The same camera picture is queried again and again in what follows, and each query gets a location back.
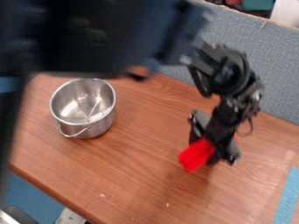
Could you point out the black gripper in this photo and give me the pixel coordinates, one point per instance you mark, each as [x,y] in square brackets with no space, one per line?
[217,128]

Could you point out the red rectangular block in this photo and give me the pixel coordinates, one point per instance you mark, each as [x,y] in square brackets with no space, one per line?
[196,154]

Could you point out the shiny metal pot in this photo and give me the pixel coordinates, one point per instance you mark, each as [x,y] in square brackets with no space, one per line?
[83,107]

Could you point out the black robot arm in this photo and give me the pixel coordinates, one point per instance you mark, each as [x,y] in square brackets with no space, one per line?
[96,38]

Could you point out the blue tape strip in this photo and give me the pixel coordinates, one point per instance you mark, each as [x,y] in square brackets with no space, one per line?
[290,196]

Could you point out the grey fabric partition panel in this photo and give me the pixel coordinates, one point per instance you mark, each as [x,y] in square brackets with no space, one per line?
[271,47]

